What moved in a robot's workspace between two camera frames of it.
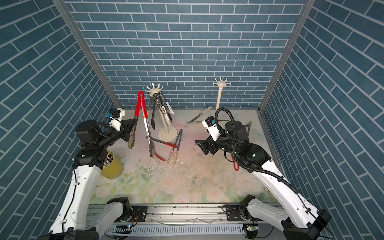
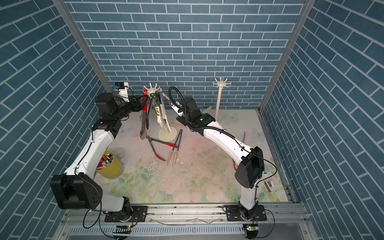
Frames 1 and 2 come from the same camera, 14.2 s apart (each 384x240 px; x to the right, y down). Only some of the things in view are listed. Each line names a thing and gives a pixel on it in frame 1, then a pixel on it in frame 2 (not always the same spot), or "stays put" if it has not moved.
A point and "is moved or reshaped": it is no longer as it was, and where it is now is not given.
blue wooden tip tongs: x=180 y=133 stays put
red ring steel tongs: x=131 y=139 is moved or reshaped
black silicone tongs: x=155 y=95 → x=151 y=102
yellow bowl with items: x=113 y=167 stays put
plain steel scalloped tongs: x=249 y=125 → x=172 y=105
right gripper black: x=206 y=143 → x=181 y=120
